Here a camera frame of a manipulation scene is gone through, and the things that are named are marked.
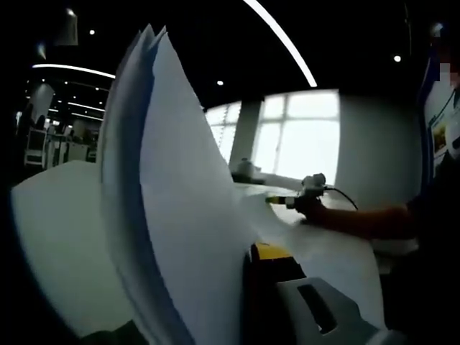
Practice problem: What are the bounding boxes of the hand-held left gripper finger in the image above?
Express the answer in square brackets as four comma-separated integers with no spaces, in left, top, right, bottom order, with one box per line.
[249,242,407,345]

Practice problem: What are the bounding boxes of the stack of printing papers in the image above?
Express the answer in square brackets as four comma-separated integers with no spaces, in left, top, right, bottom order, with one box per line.
[235,192,378,263]

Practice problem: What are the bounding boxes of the person's right hand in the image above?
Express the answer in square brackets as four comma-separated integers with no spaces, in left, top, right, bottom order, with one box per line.
[294,196,326,224]

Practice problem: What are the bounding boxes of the large bright window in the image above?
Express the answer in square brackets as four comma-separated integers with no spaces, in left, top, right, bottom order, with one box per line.
[204,101,242,161]
[253,90,341,180]

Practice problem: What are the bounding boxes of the round ceiling downlights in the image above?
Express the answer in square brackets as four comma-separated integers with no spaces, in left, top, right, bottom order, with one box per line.
[88,29,402,87]

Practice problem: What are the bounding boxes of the long ceiling light strip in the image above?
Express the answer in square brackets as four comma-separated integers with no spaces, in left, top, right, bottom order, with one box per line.
[32,63,116,79]
[243,0,318,88]

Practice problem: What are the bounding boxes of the person's dark clothed torso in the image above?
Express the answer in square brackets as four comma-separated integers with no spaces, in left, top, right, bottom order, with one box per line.
[373,168,460,345]

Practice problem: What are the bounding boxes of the white office chair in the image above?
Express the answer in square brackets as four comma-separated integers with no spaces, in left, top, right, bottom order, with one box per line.
[24,129,47,167]

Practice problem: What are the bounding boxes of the ceiling air conditioner unit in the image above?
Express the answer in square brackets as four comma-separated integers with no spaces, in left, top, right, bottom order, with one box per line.
[53,14,79,47]

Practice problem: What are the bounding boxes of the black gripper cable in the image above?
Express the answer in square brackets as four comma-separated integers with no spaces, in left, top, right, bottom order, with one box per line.
[323,185,360,212]

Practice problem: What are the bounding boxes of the blue framed wall poster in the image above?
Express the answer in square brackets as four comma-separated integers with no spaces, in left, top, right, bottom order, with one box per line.
[418,53,460,188]

